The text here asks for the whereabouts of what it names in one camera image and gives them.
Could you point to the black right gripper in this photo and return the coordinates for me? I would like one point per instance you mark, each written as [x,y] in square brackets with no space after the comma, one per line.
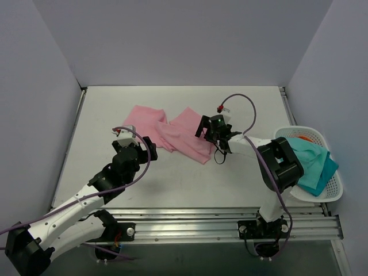
[209,130]

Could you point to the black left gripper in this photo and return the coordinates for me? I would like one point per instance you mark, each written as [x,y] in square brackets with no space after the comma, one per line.
[148,148]

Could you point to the pink t shirt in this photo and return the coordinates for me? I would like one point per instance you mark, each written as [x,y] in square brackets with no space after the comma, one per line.
[175,135]

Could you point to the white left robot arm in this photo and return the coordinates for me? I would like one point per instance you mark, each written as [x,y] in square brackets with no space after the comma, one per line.
[32,246]

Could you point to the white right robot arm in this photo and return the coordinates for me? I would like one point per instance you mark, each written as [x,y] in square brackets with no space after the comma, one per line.
[279,167]

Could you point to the orange garment in basket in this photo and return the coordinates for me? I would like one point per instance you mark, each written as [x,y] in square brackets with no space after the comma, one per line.
[305,138]

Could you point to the teal t shirt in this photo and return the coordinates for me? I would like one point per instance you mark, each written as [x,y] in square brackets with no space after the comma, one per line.
[317,164]

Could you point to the white plastic laundry basket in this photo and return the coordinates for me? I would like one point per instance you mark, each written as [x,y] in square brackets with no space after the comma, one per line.
[334,189]

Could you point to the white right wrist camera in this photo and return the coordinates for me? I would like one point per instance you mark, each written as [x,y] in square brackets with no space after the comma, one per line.
[226,113]

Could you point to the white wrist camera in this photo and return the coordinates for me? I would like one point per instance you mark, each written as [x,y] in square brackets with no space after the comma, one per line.
[226,113]
[126,136]

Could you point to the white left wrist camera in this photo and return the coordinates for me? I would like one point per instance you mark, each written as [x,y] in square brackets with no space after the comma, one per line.
[126,136]

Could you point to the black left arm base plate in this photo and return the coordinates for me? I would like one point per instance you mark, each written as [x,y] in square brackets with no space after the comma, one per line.
[120,232]

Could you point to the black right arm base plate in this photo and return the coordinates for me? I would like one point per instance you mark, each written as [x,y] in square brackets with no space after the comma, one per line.
[259,229]

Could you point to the aluminium front rail frame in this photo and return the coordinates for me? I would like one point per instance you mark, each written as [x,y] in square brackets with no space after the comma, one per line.
[217,225]

